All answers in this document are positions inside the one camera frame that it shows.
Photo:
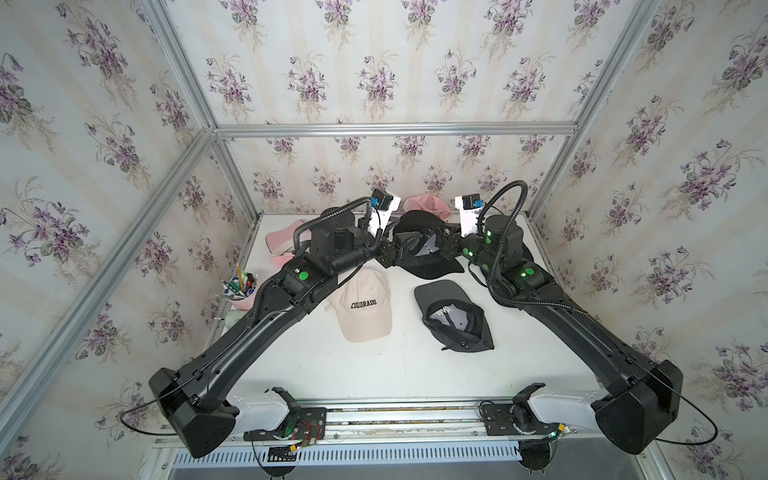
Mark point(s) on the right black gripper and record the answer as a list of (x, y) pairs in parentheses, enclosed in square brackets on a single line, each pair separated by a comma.
[(452, 239)]

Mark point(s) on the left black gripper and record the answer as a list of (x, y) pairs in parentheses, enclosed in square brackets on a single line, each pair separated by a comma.
[(392, 254)]

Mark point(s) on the beige baseball cap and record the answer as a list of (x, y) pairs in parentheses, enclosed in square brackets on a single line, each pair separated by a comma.
[(363, 306)]

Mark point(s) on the black cap white letter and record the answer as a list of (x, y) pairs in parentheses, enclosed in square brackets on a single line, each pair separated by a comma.
[(528, 252)]

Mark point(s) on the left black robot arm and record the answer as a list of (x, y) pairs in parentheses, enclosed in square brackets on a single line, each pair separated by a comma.
[(327, 251)]

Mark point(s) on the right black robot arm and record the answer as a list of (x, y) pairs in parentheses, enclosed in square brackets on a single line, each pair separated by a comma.
[(513, 283)]

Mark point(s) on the dark grey baseball cap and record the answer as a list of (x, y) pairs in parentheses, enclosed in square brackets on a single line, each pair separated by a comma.
[(451, 317)]

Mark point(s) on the pink cap left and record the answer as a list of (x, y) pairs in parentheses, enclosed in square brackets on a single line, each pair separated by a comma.
[(279, 243)]

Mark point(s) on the pink pen holder cup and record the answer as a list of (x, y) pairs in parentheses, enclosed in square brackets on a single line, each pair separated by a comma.
[(240, 289)]

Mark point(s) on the pink cap back wall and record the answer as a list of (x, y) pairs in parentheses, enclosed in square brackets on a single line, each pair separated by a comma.
[(430, 203)]

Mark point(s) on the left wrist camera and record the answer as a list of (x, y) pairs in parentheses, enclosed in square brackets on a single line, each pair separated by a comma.
[(384, 204)]

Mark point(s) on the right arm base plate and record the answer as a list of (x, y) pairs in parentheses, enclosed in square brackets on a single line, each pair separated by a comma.
[(515, 419)]

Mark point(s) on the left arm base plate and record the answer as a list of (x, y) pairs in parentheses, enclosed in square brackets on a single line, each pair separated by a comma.
[(303, 426)]

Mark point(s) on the aluminium mounting rail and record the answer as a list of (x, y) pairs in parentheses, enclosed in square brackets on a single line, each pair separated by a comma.
[(390, 420)]

